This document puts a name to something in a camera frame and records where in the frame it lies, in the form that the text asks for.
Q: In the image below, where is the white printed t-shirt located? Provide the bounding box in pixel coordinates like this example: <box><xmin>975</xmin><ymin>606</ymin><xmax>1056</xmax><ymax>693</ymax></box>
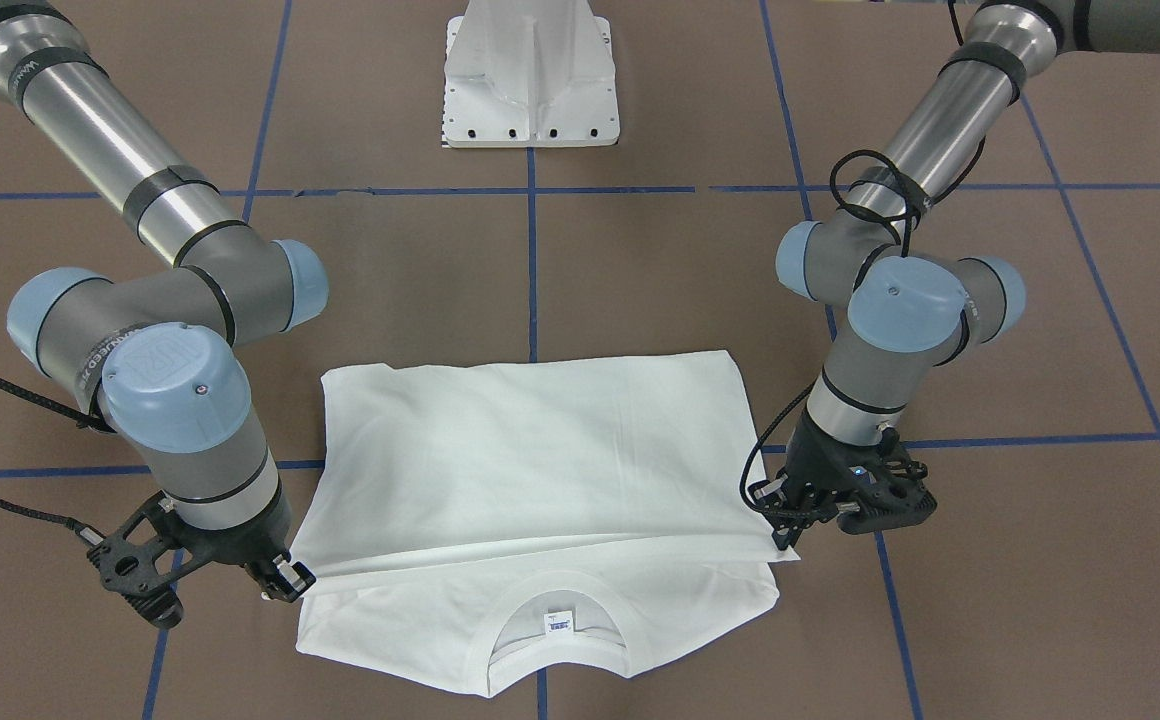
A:
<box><xmin>293</xmin><ymin>351</ymin><xmax>796</xmax><ymax>697</ymax></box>

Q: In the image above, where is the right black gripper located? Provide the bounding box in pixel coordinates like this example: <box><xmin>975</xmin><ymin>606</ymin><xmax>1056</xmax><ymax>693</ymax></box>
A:
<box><xmin>88</xmin><ymin>492</ymin><xmax>318</xmax><ymax>630</ymax></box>

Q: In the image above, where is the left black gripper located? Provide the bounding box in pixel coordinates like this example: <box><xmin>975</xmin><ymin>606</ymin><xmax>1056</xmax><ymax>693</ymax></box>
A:
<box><xmin>751</xmin><ymin>415</ymin><xmax>937</xmax><ymax>551</ymax></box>

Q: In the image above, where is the white camera stand post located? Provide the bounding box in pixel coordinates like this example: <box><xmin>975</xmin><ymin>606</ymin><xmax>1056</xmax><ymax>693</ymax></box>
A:
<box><xmin>440</xmin><ymin>1</ymin><xmax>621</xmax><ymax>150</ymax></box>

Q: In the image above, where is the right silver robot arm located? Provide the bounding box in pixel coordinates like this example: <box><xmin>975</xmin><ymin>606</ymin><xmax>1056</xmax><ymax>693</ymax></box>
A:
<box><xmin>0</xmin><ymin>1</ymin><xmax>328</xmax><ymax>628</ymax></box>

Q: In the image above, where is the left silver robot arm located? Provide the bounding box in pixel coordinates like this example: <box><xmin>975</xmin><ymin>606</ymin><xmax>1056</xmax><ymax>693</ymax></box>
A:
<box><xmin>740</xmin><ymin>1</ymin><xmax>1160</xmax><ymax>551</ymax></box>

